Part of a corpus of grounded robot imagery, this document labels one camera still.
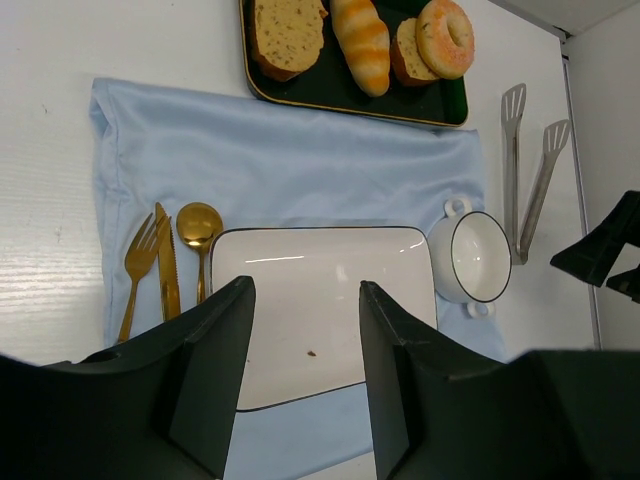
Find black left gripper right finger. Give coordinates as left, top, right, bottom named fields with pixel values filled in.
left=359, top=281, right=639, bottom=479

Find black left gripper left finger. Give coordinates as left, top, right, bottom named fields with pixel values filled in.
left=1, top=276, right=255, bottom=479

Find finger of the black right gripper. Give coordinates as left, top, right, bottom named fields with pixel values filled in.
left=606, top=265, right=640, bottom=304
left=550, top=190, right=639, bottom=286

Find metal tongs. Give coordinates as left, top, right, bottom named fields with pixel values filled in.
left=501, top=82, right=571, bottom=265

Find striped bread roll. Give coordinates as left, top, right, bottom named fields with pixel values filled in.
left=330, top=0, right=391, bottom=98

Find small bread slice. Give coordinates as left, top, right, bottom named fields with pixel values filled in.
left=390, top=18, right=440, bottom=87

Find large bread slice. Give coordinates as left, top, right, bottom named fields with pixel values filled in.
left=250, top=0, right=328, bottom=82

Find gold knife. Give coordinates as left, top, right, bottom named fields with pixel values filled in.
left=155, top=202, right=181, bottom=322

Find white rectangular plate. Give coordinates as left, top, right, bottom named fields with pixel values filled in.
left=211, top=227, right=437, bottom=411

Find gold spoon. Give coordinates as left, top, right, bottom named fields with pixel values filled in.
left=176, top=202, right=224, bottom=304

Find orange sugared donut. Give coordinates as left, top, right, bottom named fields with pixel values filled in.
left=416, top=0, right=475, bottom=80

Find dark green tray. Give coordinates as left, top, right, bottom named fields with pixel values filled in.
left=239, top=1, right=469, bottom=128

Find white bowl with handles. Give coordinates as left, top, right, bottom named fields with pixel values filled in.
left=427, top=196, right=512, bottom=319

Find aluminium rail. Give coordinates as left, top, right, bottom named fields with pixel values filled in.
left=542, top=19, right=604, bottom=351

